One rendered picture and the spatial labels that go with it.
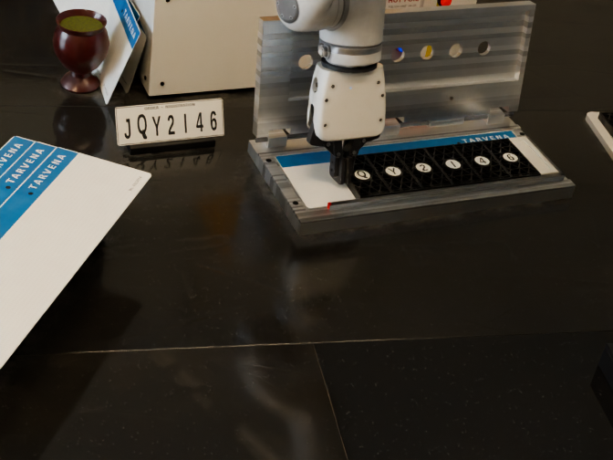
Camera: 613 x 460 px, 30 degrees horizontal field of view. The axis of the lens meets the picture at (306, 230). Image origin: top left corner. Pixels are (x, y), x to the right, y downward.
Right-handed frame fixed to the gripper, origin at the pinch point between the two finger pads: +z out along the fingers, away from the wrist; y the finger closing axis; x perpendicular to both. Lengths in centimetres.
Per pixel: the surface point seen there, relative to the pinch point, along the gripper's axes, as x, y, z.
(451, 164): -0.2, 17.6, 1.5
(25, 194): -7.1, -44.7, -4.5
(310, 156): 7.4, -1.4, 1.1
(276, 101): 9.8, -6.1, -6.8
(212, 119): 16.8, -13.2, -2.4
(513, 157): -0.2, 28.2, 1.5
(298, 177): 2.9, -5.2, 2.1
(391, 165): 1.4, 8.7, 1.2
